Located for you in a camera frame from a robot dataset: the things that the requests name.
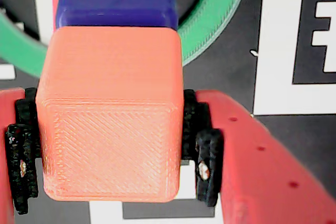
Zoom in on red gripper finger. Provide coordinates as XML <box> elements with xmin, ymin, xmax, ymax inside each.
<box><xmin>0</xmin><ymin>87</ymin><xmax>40</xmax><ymax>224</ymax></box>
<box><xmin>182</xmin><ymin>89</ymin><xmax>336</xmax><ymax>224</ymax></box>

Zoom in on orange cube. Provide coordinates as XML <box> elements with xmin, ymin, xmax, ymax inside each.
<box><xmin>35</xmin><ymin>26</ymin><xmax>184</xmax><ymax>203</ymax></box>

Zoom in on black white marker checkerboard mat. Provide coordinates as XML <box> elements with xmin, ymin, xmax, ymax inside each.
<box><xmin>0</xmin><ymin>0</ymin><xmax>336</xmax><ymax>224</ymax></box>

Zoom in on green ring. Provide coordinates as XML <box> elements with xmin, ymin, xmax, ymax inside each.
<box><xmin>0</xmin><ymin>0</ymin><xmax>250</xmax><ymax>78</ymax></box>

